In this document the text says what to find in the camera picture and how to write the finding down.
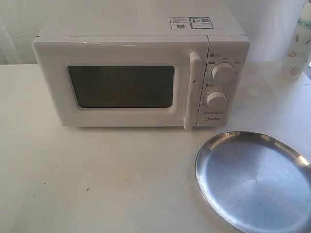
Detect white microwave oven body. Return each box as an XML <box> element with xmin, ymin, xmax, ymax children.
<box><xmin>36</xmin><ymin>0</ymin><xmax>250</xmax><ymax>128</ymax></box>

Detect round stainless steel tray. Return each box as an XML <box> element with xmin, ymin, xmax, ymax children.
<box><xmin>195</xmin><ymin>131</ymin><xmax>311</xmax><ymax>233</ymax></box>

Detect upper white control knob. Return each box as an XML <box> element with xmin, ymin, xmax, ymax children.
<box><xmin>211</xmin><ymin>62</ymin><xmax>236</xmax><ymax>83</ymax></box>

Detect white control knob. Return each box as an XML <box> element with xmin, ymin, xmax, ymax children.
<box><xmin>207</xmin><ymin>91</ymin><xmax>228</xmax><ymax>110</ymax></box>
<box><xmin>211</xmin><ymin>62</ymin><xmax>236</xmax><ymax>83</ymax></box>

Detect lower white control knob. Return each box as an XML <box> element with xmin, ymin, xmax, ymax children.
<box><xmin>207</xmin><ymin>91</ymin><xmax>228</xmax><ymax>110</ymax></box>

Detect white patterned bottle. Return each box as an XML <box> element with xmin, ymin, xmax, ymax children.
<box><xmin>280</xmin><ymin>0</ymin><xmax>311</xmax><ymax>80</ymax></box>

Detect white printed paper label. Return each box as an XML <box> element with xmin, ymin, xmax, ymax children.
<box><xmin>170</xmin><ymin>17</ymin><xmax>214</xmax><ymax>30</ymax></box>

